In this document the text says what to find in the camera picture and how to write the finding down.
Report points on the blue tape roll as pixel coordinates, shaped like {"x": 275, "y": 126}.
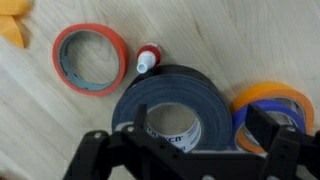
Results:
{"x": 266, "y": 106}

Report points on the black masking tape roll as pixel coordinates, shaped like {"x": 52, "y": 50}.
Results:
{"x": 166, "y": 90}

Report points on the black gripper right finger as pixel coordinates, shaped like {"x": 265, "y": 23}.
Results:
{"x": 261, "y": 126}

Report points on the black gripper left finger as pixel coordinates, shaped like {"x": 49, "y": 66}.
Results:
{"x": 140, "y": 116}

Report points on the glue bottle red cap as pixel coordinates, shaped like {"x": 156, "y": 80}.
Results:
{"x": 146, "y": 60}

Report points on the orange tape piece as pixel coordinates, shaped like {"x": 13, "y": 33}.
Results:
{"x": 11, "y": 30}

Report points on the orange tape roll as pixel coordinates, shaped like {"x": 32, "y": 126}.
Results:
{"x": 266, "y": 90}

